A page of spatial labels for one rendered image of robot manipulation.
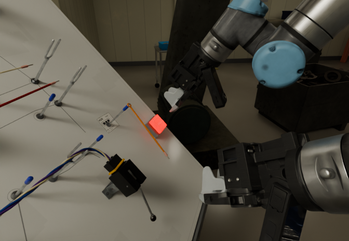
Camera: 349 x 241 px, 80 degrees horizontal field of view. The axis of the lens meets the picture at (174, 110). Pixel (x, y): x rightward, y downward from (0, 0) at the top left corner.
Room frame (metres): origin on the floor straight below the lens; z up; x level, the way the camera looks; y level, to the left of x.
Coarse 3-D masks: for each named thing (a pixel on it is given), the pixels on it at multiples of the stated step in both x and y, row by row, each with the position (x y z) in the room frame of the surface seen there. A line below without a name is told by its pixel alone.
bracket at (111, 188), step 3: (111, 183) 0.36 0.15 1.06; (108, 186) 0.34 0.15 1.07; (111, 186) 0.33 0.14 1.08; (114, 186) 0.33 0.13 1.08; (105, 189) 0.34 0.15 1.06; (108, 189) 0.34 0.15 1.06; (111, 189) 0.34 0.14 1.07; (114, 189) 0.33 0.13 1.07; (117, 189) 0.33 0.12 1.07; (102, 192) 0.33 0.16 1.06; (105, 192) 0.33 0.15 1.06; (108, 192) 0.33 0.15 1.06; (111, 192) 0.34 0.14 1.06; (114, 192) 0.33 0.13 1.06; (105, 195) 0.33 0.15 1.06; (108, 195) 0.33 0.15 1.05; (111, 195) 0.33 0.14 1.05; (108, 198) 0.32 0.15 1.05
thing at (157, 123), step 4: (156, 116) 0.60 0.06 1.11; (152, 120) 0.57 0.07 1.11; (156, 120) 0.58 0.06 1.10; (160, 120) 0.60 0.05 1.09; (152, 124) 0.57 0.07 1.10; (156, 124) 0.57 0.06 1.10; (160, 124) 0.58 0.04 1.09; (164, 124) 0.59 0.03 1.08; (156, 128) 0.56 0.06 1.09; (160, 128) 0.57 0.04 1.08; (164, 128) 0.58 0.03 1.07; (160, 132) 0.56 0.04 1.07
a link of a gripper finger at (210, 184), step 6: (204, 168) 0.28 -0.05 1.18; (210, 168) 0.27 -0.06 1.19; (204, 174) 0.27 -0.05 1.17; (210, 174) 0.26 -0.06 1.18; (204, 180) 0.27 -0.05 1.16; (210, 180) 0.26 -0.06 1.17; (216, 180) 0.25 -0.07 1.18; (222, 180) 0.24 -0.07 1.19; (204, 186) 0.26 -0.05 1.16; (210, 186) 0.25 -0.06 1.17; (216, 186) 0.24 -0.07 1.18; (222, 186) 0.23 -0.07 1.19; (204, 192) 0.25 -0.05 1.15; (210, 192) 0.24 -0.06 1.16; (216, 192) 0.24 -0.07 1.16; (222, 192) 0.22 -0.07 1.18
